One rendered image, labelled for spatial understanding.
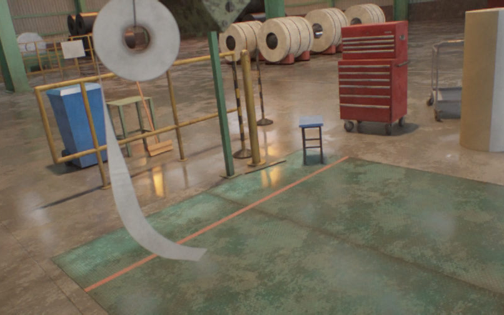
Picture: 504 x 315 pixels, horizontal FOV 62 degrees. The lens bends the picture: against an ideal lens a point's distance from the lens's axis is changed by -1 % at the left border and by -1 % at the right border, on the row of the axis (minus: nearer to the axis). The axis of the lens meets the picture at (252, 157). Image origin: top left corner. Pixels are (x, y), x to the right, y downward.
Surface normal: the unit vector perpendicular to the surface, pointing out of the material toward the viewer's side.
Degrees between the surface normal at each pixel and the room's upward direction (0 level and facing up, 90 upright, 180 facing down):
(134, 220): 90
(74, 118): 93
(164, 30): 90
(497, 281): 0
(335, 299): 0
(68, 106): 93
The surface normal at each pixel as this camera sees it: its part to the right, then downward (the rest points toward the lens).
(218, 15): 0.67, 0.16
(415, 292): -0.11, -0.94
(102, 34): 0.30, 0.27
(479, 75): -0.79, 0.27
